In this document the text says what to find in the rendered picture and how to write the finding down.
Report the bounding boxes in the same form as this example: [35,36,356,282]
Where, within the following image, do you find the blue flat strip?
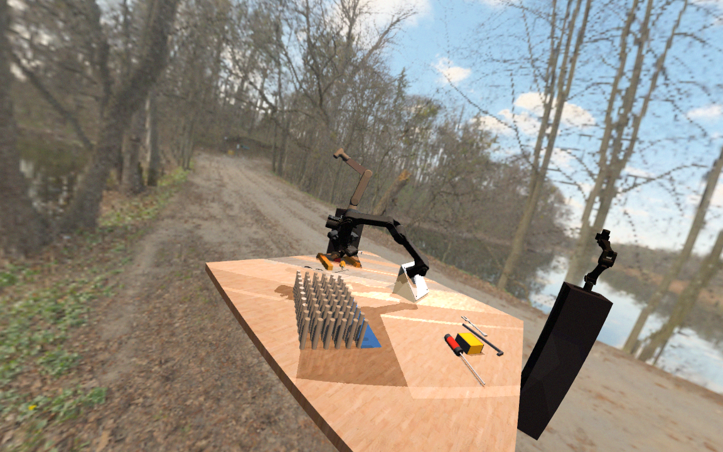
[361,324,381,348]

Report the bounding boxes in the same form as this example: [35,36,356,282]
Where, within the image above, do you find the red-handled screwdriver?
[444,334,485,385]

